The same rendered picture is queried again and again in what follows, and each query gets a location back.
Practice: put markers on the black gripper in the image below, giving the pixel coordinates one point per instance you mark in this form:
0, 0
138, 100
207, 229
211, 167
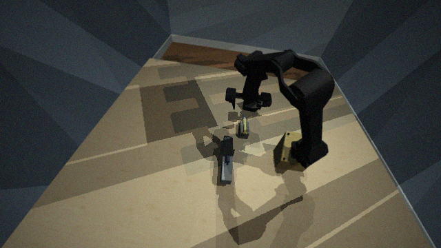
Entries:
231, 95

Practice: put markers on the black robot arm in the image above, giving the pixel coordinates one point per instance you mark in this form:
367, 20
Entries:
309, 95

